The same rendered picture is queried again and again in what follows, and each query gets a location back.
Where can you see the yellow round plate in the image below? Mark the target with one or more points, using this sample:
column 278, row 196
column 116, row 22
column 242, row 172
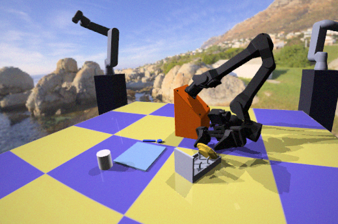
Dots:
column 206, row 151

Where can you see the light blue flat mat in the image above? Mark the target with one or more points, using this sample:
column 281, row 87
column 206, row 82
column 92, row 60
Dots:
column 140, row 156

